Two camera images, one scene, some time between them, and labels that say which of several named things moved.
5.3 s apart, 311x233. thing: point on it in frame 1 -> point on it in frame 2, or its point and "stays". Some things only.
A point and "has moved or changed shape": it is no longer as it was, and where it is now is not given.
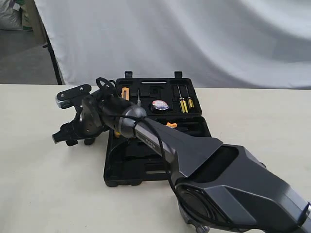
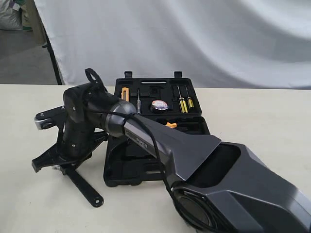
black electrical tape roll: x=159 y=105 stays
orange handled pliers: x=171 y=125 stays
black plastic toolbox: x=173 y=103 stays
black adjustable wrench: x=89 y=141 has moved or changed shape
